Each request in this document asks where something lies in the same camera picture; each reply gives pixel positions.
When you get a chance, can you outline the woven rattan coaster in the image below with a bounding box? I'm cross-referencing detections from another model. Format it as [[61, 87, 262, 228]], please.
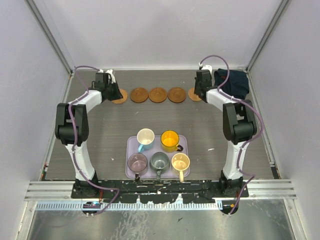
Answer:
[[188, 87, 202, 102], [111, 88, 128, 104]]

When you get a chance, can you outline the brown wooden coaster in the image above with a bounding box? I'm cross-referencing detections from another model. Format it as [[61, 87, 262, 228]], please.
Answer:
[[148, 87, 168, 103], [167, 87, 187, 104], [130, 87, 149, 103]]

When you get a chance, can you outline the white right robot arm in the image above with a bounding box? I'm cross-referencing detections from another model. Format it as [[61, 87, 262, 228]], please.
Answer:
[[194, 65, 257, 197]]

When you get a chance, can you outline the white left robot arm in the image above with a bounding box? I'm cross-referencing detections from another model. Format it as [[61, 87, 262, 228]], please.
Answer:
[[55, 80, 123, 198]]

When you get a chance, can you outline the dark blue folded cloth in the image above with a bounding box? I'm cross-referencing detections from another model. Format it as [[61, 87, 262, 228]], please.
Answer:
[[214, 68, 250, 100]]

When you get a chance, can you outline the light blue mug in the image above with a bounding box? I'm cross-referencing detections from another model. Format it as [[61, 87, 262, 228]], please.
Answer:
[[136, 128, 155, 153]]

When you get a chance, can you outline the lilac plastic tray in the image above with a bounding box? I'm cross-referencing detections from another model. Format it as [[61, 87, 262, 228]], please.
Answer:
[[125, 135, 189, 180]]

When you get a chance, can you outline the purple glass mug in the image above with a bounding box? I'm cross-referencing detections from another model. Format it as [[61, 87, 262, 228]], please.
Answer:
[[127, 153, 148, 182]]

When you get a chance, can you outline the cream yellow mug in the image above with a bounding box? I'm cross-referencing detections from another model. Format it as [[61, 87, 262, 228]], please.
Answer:
[[171, 152, 190, 183]]

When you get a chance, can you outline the grey-green ceramic mug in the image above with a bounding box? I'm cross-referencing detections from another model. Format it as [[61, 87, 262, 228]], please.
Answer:
[[149, 152, 170, 182]]

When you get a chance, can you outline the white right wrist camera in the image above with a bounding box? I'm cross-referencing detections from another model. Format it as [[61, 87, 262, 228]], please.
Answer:
[[198, 63, 213, 72]]

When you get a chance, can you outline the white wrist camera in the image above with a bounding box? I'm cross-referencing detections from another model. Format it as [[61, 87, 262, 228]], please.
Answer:
[[98, 69, 116, 84], [198, 63, 213, 72]]

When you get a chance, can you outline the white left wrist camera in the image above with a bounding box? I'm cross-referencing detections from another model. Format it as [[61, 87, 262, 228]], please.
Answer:
[[98, 69, 116, 84]]

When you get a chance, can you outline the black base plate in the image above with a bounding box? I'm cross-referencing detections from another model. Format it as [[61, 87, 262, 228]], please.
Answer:
[[71, 179, 241, 204]]

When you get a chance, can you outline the aluminium front rail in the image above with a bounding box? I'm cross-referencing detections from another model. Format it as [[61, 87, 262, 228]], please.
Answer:
[[25, 179, 297, 201]]

